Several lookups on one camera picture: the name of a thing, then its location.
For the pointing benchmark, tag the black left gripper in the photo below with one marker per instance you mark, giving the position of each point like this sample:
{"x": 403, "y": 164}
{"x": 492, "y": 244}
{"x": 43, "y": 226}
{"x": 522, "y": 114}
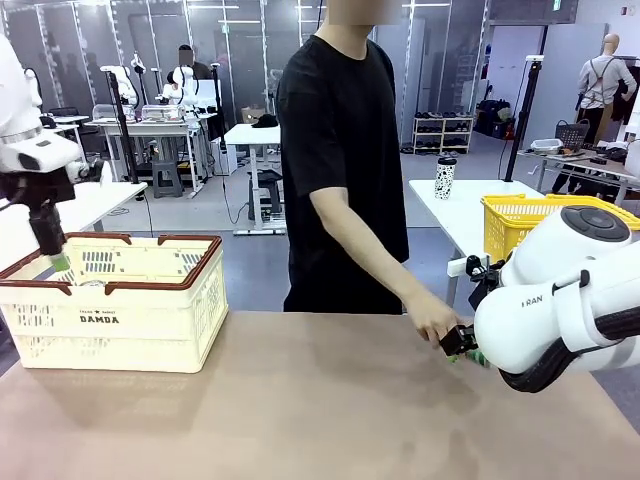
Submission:
{"x": 40, "y": 185}

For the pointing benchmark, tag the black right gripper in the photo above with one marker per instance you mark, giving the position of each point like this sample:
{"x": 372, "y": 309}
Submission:
{"x": 485, "y": 290}

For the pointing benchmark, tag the green drink can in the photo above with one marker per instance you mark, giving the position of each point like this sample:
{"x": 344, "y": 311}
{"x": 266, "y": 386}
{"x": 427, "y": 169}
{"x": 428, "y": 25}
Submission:
{"x": 470, "y": 359}

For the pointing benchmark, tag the person's left forearm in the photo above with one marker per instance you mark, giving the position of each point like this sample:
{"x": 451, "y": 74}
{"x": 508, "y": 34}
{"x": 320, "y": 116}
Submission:
{"x": 370, "y": 250}

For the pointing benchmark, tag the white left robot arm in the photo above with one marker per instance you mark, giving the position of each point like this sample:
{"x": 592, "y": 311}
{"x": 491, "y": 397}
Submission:
{"x": 20, "y": 125}

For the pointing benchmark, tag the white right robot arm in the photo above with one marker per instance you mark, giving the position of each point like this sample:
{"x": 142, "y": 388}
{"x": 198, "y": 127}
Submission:
{"x": 550, "y": 310}

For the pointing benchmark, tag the cream basket with brown rim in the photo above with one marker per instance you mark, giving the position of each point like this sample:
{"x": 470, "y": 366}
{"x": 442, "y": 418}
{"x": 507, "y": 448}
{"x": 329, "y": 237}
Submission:
{"x": 125, "y": 325}

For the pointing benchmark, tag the yellow plastic shopping basket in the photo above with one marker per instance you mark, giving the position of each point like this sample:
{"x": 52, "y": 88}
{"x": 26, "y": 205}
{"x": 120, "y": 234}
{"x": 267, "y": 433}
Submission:
{"x": 505, "y": 220}

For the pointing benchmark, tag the person's left hand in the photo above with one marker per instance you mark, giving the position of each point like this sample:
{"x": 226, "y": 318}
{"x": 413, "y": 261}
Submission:
{"x": 435, "y": 320}

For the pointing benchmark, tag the silver-topped drink can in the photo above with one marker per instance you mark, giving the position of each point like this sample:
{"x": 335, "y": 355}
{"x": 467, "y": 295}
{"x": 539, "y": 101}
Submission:
{"x": 92, "y": 284}

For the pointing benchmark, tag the white background desk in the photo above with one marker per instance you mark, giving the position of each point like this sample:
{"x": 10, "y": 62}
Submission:
{"x": 70, "y": 119}

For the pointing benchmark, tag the black tripod pole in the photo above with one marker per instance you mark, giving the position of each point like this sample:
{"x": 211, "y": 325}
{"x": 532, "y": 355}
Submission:
{"x": 122, "y": 130}

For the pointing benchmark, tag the grey step stool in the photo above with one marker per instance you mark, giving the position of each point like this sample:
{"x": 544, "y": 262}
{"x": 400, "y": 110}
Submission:
{"x": 167, "y": 177}

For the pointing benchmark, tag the white side table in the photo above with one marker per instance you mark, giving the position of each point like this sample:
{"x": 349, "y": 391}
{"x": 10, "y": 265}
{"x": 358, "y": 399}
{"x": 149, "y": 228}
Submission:
{"x": 460, "y": 210}

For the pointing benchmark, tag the clear plastic container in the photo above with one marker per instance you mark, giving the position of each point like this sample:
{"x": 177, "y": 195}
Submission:
{"x": 112, "y": 112}
{"x": 160, "y": 111}

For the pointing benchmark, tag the white workbench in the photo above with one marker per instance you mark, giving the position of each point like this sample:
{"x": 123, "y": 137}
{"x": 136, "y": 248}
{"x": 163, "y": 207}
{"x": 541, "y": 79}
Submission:
{"x": 145, "y": 127}

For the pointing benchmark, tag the black-spotted white tumbler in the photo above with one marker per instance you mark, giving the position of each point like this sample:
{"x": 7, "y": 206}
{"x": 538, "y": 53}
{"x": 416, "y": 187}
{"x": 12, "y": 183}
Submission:
{"x": 445, "y": 177}

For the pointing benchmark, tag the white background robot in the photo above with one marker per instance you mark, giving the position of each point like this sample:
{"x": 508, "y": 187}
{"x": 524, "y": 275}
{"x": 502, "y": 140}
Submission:
{"x": 182, "y": 85}
{"x": 122, "y": 82}

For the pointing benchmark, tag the white shoe rack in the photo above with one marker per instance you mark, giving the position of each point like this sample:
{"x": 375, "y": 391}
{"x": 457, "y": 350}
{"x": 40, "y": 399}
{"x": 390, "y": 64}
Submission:
{"x": 442, "y": 135}

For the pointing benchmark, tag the white plastic tub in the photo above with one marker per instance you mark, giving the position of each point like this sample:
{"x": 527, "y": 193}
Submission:
{"x": 546, "y": 146}

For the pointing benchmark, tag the cluttered background table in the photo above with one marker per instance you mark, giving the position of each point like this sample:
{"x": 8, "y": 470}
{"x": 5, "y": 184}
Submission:
{"x": 575, "y": 160}

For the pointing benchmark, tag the person in black t-shirt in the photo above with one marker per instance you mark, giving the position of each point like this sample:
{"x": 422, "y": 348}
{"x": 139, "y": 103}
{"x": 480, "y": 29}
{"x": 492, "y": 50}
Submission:
{"x": 340, "y": 150}

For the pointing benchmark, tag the background person in dark clothes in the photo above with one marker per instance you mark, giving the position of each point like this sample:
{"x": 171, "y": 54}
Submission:
{"x": 192, "y": 62}

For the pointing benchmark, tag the white standing desk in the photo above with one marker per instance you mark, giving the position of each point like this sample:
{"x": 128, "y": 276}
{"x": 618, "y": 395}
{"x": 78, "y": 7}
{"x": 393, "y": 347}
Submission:
{"x": 252, "y": 135}

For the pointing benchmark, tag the black tripod with white top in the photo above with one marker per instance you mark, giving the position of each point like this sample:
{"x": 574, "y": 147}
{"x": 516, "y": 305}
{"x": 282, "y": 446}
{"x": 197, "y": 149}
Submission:
{"x": 522, "y": 125}

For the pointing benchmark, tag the black bags pile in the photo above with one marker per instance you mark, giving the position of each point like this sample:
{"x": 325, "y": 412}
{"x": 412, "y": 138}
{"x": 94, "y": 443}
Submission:
{"x": 492, "y": 117}

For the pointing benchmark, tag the black cap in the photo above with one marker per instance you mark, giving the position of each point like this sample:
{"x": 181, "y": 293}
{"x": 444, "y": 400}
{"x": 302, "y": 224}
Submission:
{"x": 265, "y": 121}

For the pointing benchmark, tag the mannequin with grey shirt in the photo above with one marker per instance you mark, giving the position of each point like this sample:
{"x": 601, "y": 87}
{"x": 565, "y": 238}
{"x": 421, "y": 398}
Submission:
{"x": 602, "y": 85}

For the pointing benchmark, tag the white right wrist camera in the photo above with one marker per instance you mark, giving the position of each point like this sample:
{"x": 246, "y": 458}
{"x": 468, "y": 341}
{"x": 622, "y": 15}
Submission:
{"x": 462, "y": 265}

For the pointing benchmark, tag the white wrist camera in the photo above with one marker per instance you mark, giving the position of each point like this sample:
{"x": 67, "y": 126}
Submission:
{"x": 105, "y": 175}
{"x": 462, "y": 265}

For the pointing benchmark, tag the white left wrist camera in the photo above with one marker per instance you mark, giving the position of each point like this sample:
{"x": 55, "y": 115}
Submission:
{"x": 105, "y": 175}

